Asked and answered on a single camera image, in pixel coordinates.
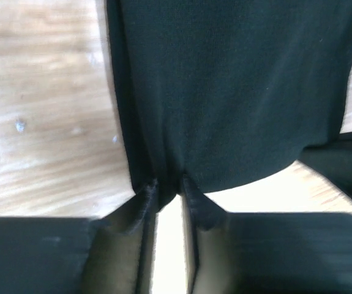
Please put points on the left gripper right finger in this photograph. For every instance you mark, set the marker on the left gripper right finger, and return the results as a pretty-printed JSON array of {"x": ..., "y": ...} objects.
[{"x": 265, "y": 252}]

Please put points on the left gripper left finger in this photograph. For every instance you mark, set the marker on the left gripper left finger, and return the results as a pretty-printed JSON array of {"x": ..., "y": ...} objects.
[{"x": 81, "y": 255}]

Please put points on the black tank top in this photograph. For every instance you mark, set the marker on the black tank top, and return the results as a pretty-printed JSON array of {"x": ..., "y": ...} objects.
[{"x": 226, "y": 93}]

